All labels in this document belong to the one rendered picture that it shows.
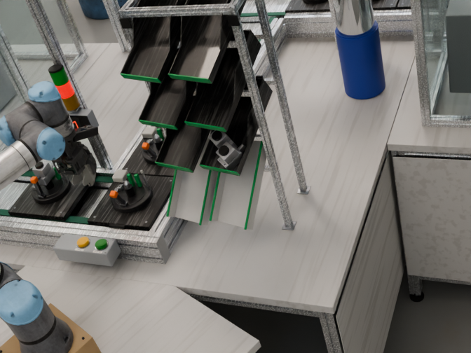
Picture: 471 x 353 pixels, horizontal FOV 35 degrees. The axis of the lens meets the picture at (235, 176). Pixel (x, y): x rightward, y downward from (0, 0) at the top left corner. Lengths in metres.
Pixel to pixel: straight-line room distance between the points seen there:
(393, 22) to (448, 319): 1.23
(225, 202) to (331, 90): 0.86
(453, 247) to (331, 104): 0.72
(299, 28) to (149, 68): 1.37
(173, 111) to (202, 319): 0.62
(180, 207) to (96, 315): 0.42
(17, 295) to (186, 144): 0.65
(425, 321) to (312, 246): 0.98
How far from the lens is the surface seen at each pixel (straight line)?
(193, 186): 2.35
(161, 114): 2.16
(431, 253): 3.01
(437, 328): 3.18
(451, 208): 2.82
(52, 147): 1.90
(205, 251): 2.42
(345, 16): 2.71
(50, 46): 2.48
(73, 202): 2.65
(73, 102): 2.54
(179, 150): 2.26
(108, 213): 2.53
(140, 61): 2.10
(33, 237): 2.68
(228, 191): 2.30
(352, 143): 2.68
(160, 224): 2.42
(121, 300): 2.39
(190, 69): 2.01
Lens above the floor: 2.53
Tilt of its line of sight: 39 degrees down
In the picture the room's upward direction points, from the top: 17 degrees counter-clockwise
